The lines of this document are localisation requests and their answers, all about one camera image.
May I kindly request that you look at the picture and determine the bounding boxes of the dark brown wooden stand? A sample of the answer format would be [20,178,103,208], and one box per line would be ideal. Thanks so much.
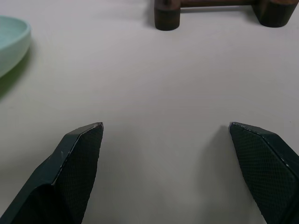
[154,0,296,31]

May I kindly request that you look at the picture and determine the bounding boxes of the light green plate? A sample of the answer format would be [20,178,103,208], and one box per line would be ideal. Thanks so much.
[0,15,32,78]

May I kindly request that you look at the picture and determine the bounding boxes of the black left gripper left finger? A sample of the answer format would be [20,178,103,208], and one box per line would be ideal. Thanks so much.
[0,122,105,224]

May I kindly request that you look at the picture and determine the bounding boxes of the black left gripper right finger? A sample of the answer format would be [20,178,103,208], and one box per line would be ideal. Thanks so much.
[228,121,299,224]

